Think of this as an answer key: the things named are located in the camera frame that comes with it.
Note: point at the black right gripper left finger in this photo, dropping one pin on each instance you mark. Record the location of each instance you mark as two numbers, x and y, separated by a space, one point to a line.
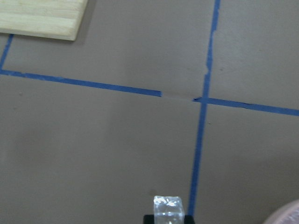
148 219

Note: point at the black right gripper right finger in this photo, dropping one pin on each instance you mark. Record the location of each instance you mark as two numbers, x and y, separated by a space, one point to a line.
188 219

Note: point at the single clear ice cube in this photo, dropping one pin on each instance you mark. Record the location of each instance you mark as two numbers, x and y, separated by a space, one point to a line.
168 210

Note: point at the pink bowl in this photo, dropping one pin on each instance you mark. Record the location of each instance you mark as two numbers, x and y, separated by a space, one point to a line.
288 214

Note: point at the wooden cutting board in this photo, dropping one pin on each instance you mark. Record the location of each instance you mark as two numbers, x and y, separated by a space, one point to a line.
55 19

